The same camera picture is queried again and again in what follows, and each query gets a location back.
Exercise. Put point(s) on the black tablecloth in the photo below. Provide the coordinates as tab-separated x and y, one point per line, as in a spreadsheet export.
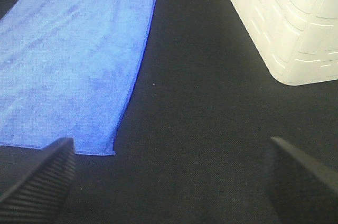
192	144

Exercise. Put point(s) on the blue microfibre towel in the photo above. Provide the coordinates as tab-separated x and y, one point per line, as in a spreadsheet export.
68	69

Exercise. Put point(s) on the white plastic storage box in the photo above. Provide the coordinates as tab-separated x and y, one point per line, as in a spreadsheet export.
296	39

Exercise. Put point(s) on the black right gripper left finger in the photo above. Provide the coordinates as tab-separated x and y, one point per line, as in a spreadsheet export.
35	190

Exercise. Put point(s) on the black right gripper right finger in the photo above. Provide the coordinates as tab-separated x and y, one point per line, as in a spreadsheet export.
300	188

